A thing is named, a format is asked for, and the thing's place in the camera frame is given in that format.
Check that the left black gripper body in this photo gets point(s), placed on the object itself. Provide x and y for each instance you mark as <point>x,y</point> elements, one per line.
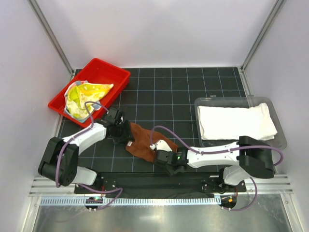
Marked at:
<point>122,132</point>

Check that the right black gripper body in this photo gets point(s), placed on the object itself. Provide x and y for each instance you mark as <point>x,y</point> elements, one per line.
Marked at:
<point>170,170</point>

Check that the brown towel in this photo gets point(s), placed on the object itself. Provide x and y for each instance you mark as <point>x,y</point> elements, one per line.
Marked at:
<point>140,148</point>

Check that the white terry towel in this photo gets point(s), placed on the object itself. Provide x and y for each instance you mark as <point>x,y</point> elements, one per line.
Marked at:
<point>225,123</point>

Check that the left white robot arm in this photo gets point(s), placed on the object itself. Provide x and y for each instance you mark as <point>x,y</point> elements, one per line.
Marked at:
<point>60,159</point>

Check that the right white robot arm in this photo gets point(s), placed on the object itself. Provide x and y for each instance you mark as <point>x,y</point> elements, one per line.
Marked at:
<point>242,159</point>

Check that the black grid cutting mat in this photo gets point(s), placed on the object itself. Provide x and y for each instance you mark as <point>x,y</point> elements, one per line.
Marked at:
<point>162,99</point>

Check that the yellow patterned towel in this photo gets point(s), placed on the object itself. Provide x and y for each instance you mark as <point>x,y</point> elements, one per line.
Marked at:
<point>82,99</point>

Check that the clear plastic container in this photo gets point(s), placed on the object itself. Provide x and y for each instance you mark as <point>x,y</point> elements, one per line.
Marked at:
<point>279,141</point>

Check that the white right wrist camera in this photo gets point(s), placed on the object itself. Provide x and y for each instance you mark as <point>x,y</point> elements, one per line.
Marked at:
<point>160,145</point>

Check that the perforated metal cable rail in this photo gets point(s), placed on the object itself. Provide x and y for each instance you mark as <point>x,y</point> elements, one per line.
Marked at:
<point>98,201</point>

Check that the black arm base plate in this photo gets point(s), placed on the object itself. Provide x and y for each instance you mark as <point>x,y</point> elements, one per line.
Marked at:
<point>158,185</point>

